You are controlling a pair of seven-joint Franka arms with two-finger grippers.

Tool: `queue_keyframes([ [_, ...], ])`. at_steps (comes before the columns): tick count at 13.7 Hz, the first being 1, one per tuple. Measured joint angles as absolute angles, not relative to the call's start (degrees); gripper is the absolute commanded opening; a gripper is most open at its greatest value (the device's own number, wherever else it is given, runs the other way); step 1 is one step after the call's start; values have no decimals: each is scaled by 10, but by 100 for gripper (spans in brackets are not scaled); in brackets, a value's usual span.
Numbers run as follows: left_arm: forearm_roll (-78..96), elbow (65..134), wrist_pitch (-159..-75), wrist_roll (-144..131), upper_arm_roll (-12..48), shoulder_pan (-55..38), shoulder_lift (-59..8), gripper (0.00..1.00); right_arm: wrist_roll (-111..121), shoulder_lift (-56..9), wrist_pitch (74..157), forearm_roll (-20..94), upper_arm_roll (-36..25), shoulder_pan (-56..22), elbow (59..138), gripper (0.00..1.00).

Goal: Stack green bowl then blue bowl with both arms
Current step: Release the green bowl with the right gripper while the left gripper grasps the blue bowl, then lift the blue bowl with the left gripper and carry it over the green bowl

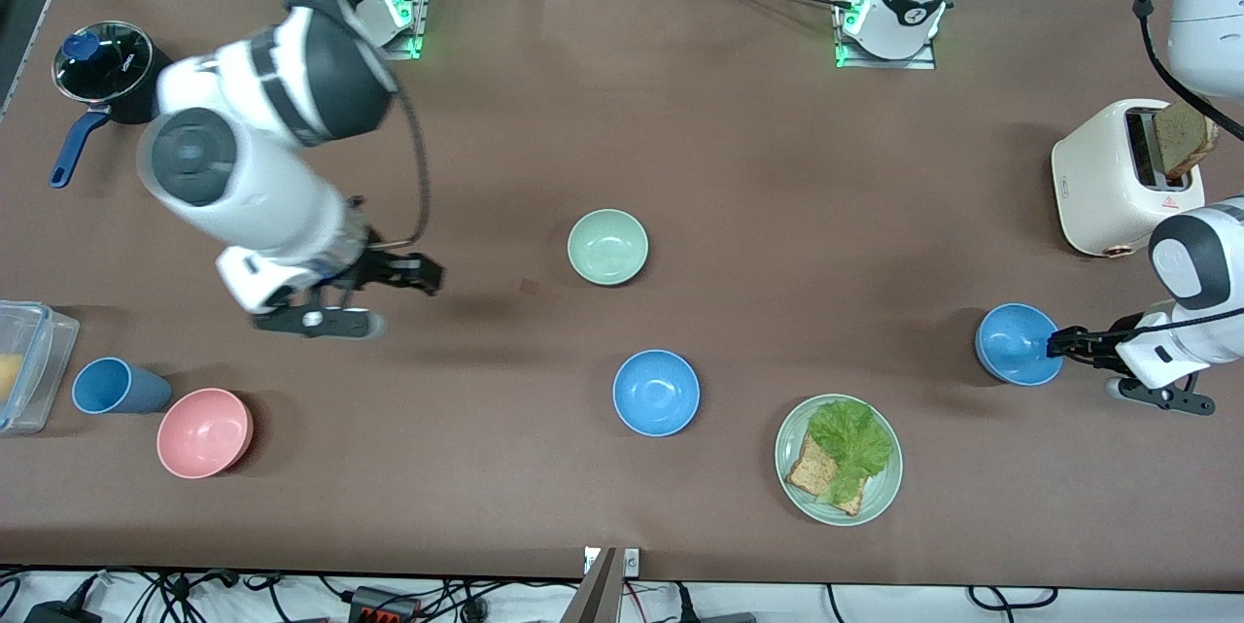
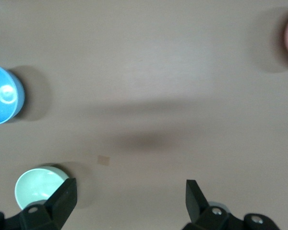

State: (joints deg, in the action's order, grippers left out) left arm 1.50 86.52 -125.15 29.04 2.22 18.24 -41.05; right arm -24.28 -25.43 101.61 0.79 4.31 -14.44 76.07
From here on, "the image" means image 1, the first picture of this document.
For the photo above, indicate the brown toast slice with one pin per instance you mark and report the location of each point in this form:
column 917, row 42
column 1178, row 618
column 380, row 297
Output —
column 1184, row 139

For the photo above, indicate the cream white toaster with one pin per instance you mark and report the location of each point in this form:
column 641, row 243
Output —
column 1098, row 186

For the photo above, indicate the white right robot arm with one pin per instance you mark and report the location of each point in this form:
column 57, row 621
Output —
column 248, row 181

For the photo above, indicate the brown bread slice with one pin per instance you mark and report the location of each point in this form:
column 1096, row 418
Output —
column 809, row 475

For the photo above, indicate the black power adapter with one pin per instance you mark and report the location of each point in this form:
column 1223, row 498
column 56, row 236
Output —
column 58, row 613

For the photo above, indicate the blue cup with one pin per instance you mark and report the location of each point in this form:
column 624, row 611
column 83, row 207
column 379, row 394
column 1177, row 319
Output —
column 121, row 388

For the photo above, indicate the black orange power strip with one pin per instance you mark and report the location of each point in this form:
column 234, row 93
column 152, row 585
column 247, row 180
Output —
column 384, row 605

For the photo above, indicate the yellow item in container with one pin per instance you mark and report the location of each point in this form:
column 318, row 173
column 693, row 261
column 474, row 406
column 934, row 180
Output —
column 8, row 378

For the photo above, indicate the green plate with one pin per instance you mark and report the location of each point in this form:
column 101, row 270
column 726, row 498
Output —
column 880, row 492

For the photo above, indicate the clear plastic container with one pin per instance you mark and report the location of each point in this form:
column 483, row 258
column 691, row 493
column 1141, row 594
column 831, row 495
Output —
column 39, row 361

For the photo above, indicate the grey metal bracket bar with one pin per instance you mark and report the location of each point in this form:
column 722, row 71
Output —
column 603, row 589

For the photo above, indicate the pink bowl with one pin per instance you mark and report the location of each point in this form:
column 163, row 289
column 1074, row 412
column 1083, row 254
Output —
column 204, row 433

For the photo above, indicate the blue bowl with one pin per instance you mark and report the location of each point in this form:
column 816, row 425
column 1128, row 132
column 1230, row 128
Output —
column 656, row 393
column 1011, row 343

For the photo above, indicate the green lettuce leaf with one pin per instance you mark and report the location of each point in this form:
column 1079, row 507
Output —
column 850, row 443

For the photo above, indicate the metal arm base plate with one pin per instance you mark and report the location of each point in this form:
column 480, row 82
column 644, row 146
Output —
column 420, row 1
column 923, row 61

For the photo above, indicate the green bowl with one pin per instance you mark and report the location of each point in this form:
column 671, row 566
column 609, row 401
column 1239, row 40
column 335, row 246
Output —
column 607, row 247

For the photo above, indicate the glass lid blue knob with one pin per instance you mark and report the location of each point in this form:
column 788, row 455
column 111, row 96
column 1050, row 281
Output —
column 107, row 59

